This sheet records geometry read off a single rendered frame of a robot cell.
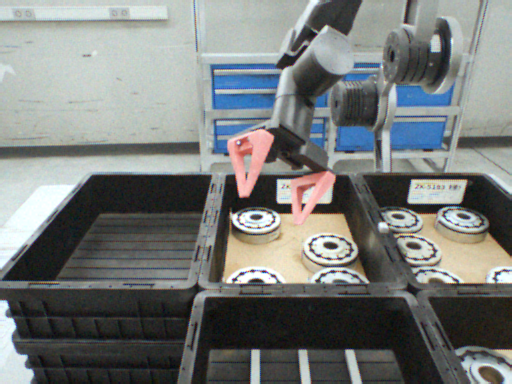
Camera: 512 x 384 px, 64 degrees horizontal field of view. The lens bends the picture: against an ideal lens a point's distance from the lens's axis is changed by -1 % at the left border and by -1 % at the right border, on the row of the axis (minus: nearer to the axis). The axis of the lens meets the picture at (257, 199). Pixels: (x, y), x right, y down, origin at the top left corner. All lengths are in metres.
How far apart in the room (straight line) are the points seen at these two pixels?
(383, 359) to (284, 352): 0.14
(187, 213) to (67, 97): 2.83
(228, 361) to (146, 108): 3.07
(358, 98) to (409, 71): 0.48
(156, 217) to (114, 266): 0.19
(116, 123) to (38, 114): 0.62
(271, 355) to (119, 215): 0.53
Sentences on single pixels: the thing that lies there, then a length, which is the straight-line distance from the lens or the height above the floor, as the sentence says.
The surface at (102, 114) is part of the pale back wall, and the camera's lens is 3.66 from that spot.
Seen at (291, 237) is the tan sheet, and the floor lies 0.83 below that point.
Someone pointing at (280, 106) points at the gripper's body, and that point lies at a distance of 0.56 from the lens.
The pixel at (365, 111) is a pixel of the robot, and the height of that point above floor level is 0.88.
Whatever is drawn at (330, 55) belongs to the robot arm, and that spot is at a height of 1.23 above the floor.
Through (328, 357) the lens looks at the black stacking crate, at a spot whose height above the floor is 0.83.
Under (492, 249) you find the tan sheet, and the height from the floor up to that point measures 0.83.
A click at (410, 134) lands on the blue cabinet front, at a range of 2.91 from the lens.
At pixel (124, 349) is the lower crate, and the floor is 0.81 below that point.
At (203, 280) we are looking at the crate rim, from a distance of 0.60.
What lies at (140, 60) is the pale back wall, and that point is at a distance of 3.48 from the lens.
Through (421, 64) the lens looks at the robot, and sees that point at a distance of 1.18.
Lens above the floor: 1.31
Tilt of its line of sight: 28 degrees down
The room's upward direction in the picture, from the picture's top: straight up
